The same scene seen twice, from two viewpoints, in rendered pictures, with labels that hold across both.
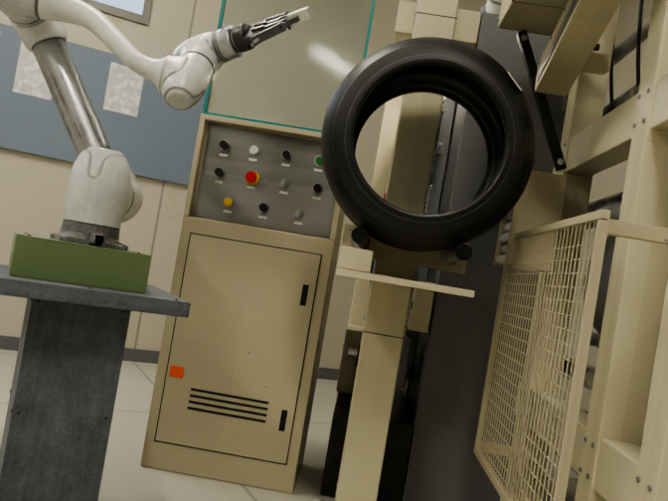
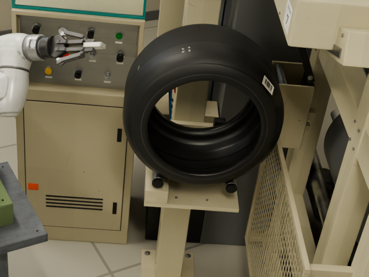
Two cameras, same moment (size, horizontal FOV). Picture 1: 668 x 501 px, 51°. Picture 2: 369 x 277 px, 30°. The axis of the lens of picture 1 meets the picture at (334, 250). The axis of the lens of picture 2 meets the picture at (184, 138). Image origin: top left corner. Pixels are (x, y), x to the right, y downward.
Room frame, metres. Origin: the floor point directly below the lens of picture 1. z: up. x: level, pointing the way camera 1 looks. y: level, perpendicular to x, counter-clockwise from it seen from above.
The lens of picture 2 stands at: (-0.14, 0.16, 2.52)
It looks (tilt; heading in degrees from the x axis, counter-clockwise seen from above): 35 degrees down; 352
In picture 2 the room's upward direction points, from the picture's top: 7 degrees clockwise
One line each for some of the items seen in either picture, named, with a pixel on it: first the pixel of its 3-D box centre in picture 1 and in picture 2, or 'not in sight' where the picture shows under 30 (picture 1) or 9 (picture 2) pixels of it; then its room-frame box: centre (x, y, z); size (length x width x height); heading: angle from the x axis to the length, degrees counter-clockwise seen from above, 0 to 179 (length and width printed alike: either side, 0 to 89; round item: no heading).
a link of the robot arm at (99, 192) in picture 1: (99, 186); not in sight; (1.99, 0.68, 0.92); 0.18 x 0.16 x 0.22; 4
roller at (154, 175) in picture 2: (360, 238); (158, 156); (2.05, -0.07, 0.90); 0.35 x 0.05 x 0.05; 177
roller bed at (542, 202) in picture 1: (529, 222); (286, 104); (2.25, -0.60, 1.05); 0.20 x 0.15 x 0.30; 177
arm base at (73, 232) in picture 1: (91, 235); not in sight; (1.96, 0.67, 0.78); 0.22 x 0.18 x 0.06; 30
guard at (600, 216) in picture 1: (525, 360); (270, 249); (1.80, -0.53, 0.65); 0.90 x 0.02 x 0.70; 177
